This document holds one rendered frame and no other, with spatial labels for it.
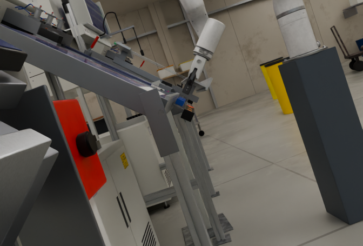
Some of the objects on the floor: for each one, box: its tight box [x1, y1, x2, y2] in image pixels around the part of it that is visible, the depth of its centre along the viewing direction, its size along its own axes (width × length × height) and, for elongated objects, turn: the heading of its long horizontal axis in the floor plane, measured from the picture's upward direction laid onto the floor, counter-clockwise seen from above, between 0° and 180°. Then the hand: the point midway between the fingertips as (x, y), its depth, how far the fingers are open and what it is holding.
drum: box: [264, 57, 293, 114], centre depth 471 cm, size 46×45×71 cm
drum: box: [259, 57, 283, 99], centre depth 697 cm, size 47×48×74 cm
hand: (187, 89), depth 152 cm, fingers closed
